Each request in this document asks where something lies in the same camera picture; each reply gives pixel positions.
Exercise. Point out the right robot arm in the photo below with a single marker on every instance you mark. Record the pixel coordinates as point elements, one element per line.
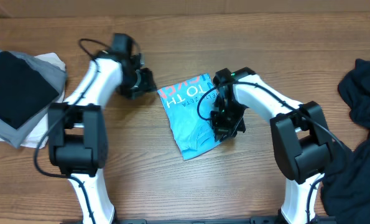
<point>302,143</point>

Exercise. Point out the folded grey garment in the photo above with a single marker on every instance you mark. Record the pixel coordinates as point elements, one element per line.
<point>52,76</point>

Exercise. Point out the folded black garment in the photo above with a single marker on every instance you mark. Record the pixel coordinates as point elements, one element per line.
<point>23,90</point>

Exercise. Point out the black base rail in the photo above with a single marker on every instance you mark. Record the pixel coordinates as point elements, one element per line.
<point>197,221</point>

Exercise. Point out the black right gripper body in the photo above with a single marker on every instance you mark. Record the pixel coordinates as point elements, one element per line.
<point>227,123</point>

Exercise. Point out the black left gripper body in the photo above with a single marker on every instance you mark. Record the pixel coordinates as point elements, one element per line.
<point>143,83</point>

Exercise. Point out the light blue t-shirt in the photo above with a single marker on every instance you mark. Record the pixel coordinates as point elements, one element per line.
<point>188,105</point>

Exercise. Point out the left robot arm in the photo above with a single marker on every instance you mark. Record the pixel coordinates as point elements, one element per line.
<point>78,142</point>

